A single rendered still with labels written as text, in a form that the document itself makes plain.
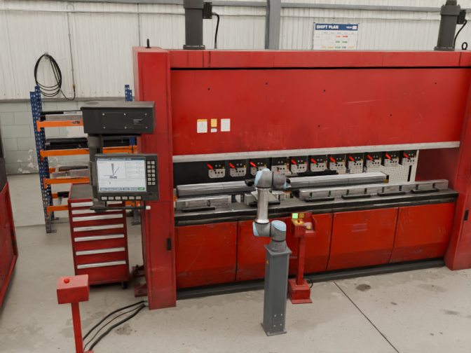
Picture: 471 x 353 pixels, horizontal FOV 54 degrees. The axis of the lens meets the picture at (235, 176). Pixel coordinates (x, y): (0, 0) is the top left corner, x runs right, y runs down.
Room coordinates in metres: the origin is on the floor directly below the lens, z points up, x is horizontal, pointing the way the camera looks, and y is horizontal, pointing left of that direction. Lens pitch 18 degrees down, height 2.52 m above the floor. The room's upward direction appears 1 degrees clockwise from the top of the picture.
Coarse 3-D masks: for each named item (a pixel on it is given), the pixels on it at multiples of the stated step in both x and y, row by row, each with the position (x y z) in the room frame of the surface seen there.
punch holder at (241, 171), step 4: (228, 160) 4.15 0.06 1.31; (232, 160) 4.09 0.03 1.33; (236, 160) 4.10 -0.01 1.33; (240, 160) 4.11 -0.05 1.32; (244, 160) 4.12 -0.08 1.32; (228, 164) 4.14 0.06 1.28; (232, 164) 4.09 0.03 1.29; (236, 164) 4.10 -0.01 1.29; (240, 164) 4.11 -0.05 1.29; (244, 164) 4.12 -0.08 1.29; (228, 168) 4.16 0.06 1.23; (232, 168) 4.10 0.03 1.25; (240, 168) 4.11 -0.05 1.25; (244, 168) 4.12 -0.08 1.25; (228, 172) 4.16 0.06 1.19; (232, 172) 4.09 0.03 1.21; (236, 172) 4.10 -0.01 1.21; (240, 172) 4.11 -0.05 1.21; (244, 172) 4.12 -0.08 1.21
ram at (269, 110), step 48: (192, 96) 4.00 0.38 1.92; (240, 96) 4.11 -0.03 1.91; (288, 96) 4.23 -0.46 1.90; (336, 96) 4.35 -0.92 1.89; (384, 96) 4.48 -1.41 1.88; (432, 96) 4.61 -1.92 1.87; (192, 144) 4.00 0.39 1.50; (240, 144) 4.11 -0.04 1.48; (288, 144) 4.23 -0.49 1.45; (336, 144) 4.36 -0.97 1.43; (384, 144) 4.49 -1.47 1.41
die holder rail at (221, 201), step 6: (180, 198) 4.04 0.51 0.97; (186, 198) 4.04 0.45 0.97; (192, 198) 4.05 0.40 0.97; (198, 198) 4.06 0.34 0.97; (204, 198) 4.05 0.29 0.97; (210, 198) 4.05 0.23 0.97; (216, 198) 4.07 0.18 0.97; (222, 198) 4.08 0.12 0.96; (180, 204) 3.98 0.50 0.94; (192, 204) 4.01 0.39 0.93; (198, 204) 4.03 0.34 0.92; (204, 204) 4.04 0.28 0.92; (210, 204) 4.06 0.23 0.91; (216, 204) 4.07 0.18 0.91; (222, 204) 4.09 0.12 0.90
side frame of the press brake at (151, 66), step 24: (144, 48) 4.15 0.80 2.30; (144, 72) 3.70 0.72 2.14; (168, 72) 3.74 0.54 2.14; (144, 96) 3.69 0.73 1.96; (168, 96) 3.74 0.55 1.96; (168, 120) 3.74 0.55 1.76; (144, 144) 3.69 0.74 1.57; (168, 144) 3.74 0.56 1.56; (168, 168) 3.74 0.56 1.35; (168, 192) 3.74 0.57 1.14; (144, 216) 3.71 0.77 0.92; (168, 216) 3.73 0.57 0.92; (144, 240) 3.90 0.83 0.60; (168, 240) 3.73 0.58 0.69; (144, 264) 4.11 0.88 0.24; (168, 264) 3.73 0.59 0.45; (168, 288) 3.73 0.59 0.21
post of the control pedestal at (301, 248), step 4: (300, 240) 3.96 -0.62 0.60; (304, 240) 3.97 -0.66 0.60; (300, 244) 3.96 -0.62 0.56; (304, 244) 3.97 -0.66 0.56; (300, 248) 3.96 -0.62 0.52; (304, 248) 3.97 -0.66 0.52; (300, 252) 3.96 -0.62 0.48; (304, 252) 3.97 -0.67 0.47; (300, 256) 3.97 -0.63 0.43; (300, 260) 3.97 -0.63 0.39; (300, 264) 3.97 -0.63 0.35; (296, 268) 4.01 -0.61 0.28; (300, 268) 3.97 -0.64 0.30; (296, 272) 4.00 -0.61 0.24; (300, 272) 3.97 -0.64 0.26; (296, 276) 3.99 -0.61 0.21; (300, 276) 3.97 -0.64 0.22; (296, 280) 3.98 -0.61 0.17; (300, 280) 3.97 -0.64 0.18
